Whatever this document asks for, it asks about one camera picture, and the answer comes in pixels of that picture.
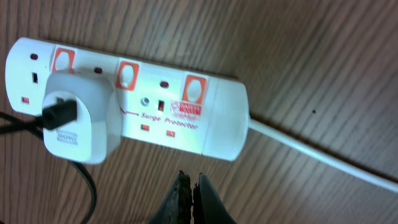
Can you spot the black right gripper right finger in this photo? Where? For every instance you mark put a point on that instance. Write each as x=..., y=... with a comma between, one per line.
x=207, y=205

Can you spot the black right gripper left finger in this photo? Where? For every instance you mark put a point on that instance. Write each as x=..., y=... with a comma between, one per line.
x=176, y=206

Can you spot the white charger plug adapter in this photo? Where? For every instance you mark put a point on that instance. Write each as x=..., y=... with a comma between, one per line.
x=96, y=131

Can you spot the white power strip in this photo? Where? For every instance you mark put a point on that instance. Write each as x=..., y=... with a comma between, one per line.
x=170, y=107

